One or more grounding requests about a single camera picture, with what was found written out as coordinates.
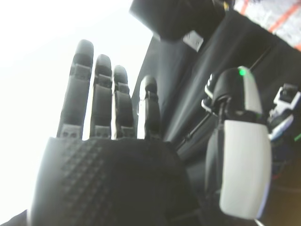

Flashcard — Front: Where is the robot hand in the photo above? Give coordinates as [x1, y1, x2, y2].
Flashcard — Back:
[29, 39, 273, 226]

